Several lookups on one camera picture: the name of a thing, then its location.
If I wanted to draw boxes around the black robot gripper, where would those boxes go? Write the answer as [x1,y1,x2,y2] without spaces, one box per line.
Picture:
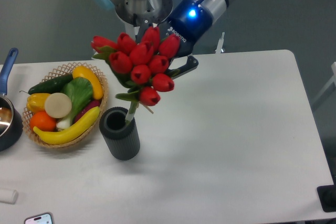
[136,0,228,80]

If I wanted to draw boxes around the red tulip bouquet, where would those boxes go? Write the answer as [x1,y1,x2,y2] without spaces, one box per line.
[91,27,181,124]

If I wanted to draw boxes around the dark grey ribbed vase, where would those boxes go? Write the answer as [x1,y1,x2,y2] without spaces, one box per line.
[99,106,140,161]

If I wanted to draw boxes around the purple eggplant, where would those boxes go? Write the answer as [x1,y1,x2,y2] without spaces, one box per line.
[73,100,101,123]

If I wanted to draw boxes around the yellow squash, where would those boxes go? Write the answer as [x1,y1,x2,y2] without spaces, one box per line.
[72,66,103,100]

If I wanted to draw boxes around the green bok choy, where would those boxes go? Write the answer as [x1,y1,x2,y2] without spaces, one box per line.
[56,77,93,131]

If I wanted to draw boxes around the yellow banana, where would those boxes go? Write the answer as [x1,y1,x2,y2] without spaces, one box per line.
[33,106,100,145]

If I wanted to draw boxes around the green cucumber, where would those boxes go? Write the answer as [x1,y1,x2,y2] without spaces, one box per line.
[20,74,73,95]

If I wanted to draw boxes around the woven wicker basket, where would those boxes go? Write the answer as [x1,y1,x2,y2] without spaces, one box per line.
[22,62,109,148]

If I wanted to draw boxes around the beige round disc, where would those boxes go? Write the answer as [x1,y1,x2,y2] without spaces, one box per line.
[45,93,72,119]

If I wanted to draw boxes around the white furniture piece right edge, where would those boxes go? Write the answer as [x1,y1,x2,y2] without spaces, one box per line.
[311,62,335,111]

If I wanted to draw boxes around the yellow bell pepper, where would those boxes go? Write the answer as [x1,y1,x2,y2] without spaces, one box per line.
[26,93,50,114]

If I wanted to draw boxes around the orange fruit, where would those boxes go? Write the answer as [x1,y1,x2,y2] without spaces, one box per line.
[29,111,56,132]

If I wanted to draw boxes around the black device at table edge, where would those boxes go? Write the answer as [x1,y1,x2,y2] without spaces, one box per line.
[317,185,335,212]

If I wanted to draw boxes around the smartphone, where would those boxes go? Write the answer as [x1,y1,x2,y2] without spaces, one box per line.
[24,212,55,224]

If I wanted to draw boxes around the white cylinder object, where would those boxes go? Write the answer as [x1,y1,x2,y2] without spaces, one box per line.
[0,188,18,205]

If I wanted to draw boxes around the dark pot blue handle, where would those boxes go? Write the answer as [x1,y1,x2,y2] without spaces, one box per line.
[1,48,23,152]

